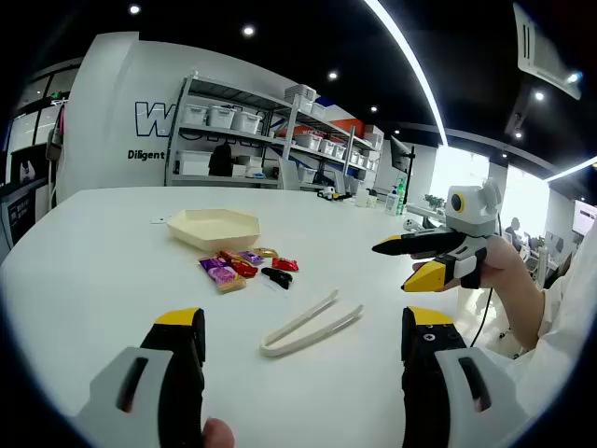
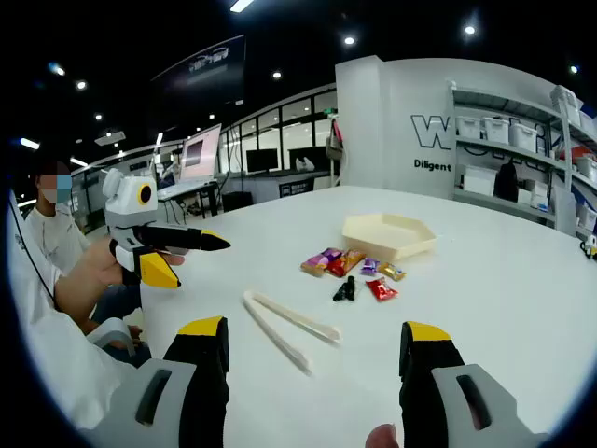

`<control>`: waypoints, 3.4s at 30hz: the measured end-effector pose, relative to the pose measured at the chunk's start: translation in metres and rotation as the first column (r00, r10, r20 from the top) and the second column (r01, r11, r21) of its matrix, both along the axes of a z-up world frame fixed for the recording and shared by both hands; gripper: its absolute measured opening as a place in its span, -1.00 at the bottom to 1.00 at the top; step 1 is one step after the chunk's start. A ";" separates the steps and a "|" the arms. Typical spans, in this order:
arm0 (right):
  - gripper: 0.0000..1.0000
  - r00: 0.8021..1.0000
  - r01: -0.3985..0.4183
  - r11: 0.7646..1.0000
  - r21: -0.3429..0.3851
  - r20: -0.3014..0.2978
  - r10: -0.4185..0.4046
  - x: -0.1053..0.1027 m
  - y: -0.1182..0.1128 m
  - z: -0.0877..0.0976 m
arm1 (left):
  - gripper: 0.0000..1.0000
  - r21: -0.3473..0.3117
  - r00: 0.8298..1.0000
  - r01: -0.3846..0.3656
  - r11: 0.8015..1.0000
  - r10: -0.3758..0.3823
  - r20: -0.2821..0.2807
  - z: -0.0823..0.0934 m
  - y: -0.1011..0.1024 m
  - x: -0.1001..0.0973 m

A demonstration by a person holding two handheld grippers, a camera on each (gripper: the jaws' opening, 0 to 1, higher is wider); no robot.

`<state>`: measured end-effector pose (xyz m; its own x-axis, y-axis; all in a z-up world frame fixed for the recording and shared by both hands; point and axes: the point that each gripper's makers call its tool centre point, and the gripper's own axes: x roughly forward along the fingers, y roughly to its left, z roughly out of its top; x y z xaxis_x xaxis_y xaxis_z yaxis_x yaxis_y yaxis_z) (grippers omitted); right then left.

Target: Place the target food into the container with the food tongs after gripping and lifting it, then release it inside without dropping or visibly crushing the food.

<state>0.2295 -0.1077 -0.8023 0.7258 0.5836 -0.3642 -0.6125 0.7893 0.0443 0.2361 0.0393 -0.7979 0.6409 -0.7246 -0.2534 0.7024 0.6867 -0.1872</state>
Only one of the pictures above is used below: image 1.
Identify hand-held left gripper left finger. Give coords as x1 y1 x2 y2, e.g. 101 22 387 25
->
74 306 207 448

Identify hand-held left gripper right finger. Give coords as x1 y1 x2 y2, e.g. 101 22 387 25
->
400 305 531 448

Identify cream food tongs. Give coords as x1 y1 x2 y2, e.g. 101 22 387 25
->
259 288 365 358

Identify tan biscuit packet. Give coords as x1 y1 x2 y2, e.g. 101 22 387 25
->
215 276 247 295

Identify large purple snack packet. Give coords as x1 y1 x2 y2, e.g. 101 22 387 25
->
199 255 239 287

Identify cream hexagonal container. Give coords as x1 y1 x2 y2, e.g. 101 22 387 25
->
166 207 261 256

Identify person's right hand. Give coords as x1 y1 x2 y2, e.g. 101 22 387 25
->
478 235 537 293

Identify person's left hand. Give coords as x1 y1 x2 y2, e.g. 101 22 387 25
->
202 417 236 448

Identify black monitor on stand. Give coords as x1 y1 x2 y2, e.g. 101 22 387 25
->
389 133 417 206

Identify spare white yellow gripper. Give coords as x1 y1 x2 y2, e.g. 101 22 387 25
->
316 185 352 203

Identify short ceiling strip light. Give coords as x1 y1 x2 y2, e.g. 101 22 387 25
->
544 156 597 184

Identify person in white coat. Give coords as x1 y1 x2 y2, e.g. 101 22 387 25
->
484 223 597 421

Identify grey metal shelf rack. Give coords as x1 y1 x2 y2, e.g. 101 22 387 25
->
279 92 382 192
163 70 298 189

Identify group of small white bins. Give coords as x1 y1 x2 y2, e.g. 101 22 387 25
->
284 83 380 184

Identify long ceiling strip light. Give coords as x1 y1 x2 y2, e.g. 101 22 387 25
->
363 0 450 147

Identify ceiling air conditioner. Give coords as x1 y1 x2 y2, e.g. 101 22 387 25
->
511 2 584 102

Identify black cabinet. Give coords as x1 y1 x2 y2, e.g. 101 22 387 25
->
0 179 53 251

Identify white storage bin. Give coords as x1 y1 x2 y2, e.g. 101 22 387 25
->
230 109 263 135
183 105 210 127
206 105 237 130

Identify black backpack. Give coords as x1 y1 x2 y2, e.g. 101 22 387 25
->
208 143 234 177

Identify white cardboard box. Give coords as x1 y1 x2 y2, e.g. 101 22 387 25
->
176 151 211 176

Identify dark display screen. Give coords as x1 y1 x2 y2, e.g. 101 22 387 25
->
8 144 49 188

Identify round ceiling spotlights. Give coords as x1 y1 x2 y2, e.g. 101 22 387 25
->
128 3 547 141

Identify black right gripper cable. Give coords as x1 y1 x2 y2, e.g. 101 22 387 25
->
468 285 496 349

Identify pink hanging lanyards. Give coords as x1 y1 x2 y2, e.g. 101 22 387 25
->
53 103 67 147

